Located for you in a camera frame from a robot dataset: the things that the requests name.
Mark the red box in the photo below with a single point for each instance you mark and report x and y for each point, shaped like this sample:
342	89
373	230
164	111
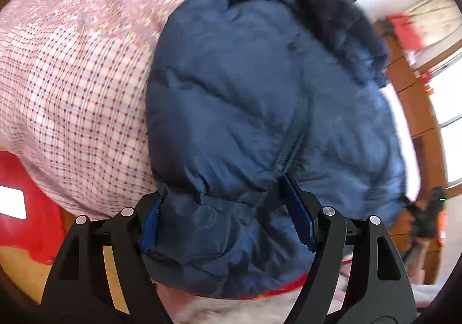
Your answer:
406	33

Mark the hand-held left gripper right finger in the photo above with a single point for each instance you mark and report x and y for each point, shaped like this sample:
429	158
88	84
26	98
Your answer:
297	215

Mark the red plastic item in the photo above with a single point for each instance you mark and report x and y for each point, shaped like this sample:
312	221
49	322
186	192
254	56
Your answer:
32	215

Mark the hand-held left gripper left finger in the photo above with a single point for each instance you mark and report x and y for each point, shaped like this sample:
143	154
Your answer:
149	226

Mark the navy blue puffer jacket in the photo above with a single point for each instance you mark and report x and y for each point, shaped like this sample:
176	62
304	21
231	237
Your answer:
252	93

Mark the wooden dresser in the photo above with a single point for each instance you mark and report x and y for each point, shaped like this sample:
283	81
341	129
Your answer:
415	100

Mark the pink floral bedspread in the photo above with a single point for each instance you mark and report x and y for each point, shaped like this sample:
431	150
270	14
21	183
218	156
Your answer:
79	67

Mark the window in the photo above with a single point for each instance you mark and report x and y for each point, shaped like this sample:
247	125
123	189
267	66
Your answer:
447	93

